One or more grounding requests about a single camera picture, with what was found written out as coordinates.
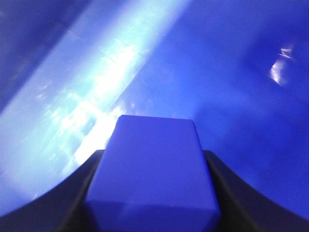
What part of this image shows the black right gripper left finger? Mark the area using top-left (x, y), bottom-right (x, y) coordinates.
top-left (0, 150), bottom-right (104, 232)

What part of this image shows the large blue target bin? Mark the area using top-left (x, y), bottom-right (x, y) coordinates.
top-left (0, 0), bottom-right (309, 218)

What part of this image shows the blue plastic block part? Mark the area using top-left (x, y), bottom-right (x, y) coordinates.
top-left (84, 115), bottom-right (221, 232)

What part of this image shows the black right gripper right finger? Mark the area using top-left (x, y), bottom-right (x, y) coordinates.
top-left (203, 150), bottom-right (309, 232)

